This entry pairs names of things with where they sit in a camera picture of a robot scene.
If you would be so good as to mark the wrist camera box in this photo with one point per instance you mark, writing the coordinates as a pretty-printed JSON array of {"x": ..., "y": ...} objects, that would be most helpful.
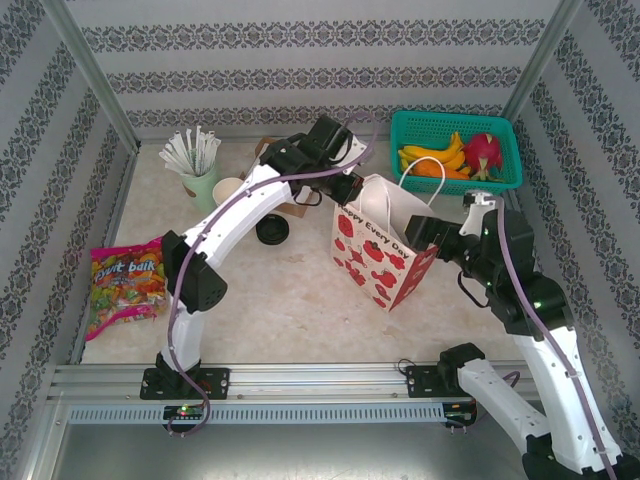
[
  {"x": 475, "y": 215},
  {"x": 325, "y": 134}
]

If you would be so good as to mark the aluminium frame post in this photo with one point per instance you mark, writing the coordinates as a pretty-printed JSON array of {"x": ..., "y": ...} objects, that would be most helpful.
[
  {"x": 95, "y": 75},
  {"x": 542, "y": 55}
]

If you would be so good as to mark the green paper coffee cup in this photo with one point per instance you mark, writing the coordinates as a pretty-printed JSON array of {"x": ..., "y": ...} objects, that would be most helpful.
[{"x": 225, "y": 190}]

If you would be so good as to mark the aluminium mounting rail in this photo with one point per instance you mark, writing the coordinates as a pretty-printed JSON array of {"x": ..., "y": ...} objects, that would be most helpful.
[{"x": 310, "y": 380}]

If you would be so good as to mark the red white paper gift bag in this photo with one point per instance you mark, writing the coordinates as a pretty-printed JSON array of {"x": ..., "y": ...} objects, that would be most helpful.
[{"x": 365, "y": 250}]

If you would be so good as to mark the aluminium table edge rail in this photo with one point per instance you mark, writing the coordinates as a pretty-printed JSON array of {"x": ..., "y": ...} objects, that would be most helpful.
[
  {"x": 235, "y": 139},
  {"x": 120, "y": 200},
  {"x": 507, "y": 199}
]

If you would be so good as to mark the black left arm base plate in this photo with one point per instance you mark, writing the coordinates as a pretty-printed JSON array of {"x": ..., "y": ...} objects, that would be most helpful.
[{"x": 215, "y": 382}]

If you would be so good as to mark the colourful candy bag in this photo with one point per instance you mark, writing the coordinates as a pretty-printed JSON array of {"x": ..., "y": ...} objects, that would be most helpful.
[{"x": 125, "y": 285}]

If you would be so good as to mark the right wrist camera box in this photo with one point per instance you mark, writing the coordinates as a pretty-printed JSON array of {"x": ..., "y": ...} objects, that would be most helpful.
[{"x": 475, "y": 215}]

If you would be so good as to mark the small black circuit board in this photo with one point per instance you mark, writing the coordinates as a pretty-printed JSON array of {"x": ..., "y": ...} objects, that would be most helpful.
[
  {"x": 182, "y": 411},
  {"x": 457, "y": 416}
]

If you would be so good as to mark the orange carrot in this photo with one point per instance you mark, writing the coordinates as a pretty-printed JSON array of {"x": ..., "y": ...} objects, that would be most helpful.
[{"x": 452, "y": 173}]

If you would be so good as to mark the teal plastic basket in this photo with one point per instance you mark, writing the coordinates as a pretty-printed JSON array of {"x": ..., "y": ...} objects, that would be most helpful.
[{"x": 435, "y": 127}]

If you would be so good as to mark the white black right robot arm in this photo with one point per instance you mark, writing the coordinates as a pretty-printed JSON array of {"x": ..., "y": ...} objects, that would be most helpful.
[{"x": 575, "y": 400}]

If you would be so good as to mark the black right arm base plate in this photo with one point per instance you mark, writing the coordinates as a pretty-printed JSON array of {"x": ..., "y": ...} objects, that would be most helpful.
[{"x": 417, "y": 380}]

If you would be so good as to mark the brown cardboard napkin box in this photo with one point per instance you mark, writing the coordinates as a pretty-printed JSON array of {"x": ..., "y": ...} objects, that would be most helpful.
[{"x": 295, "y": 210}]

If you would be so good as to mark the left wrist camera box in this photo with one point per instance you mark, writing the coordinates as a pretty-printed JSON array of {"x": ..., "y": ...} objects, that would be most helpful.
[{"x": 325, "y": 134}]

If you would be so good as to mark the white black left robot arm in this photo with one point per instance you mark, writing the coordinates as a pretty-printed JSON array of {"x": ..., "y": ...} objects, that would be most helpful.
[{"x": 235, "y": 215}]

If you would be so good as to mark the mint green straw holder cup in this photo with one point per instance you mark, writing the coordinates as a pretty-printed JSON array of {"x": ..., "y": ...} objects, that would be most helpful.
[{"x": 202, "y": 192}]

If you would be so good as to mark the yellow banana bunch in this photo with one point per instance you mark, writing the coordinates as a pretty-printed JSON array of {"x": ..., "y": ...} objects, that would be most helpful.
[{"x": 435, "y": 155}]

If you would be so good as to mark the pink dragon fruit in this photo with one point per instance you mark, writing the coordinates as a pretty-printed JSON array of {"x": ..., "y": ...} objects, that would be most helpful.
[{"x": 482, "y": 150}]

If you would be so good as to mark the black plastic cup lid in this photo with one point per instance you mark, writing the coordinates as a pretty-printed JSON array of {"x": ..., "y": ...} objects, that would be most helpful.
[{"x": 272, "y": 232}]

